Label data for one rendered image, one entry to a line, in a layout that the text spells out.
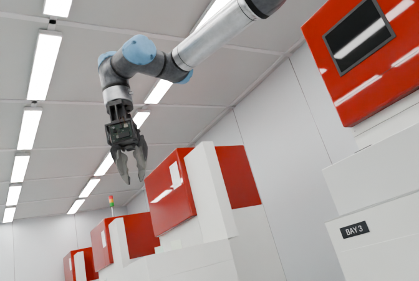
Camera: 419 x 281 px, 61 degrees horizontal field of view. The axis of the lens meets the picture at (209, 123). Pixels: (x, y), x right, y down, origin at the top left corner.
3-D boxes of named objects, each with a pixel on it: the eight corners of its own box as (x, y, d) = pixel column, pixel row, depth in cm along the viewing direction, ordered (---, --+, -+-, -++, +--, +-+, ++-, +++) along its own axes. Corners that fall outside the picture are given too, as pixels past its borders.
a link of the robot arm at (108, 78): (106, 45, 95) (90, 61, 101) (112, 81, 92) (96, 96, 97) (131, 52, 101) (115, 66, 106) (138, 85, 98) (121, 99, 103)
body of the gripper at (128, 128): (106, 146, 88) (99, 102, 91) (116, 154, 96) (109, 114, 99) (136, 139, 88) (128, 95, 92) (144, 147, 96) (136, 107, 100)
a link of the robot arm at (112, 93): (107, 100, 101) (135, 93, 101) (110, 114, 100) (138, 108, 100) (98, 90, 94) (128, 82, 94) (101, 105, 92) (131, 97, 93)
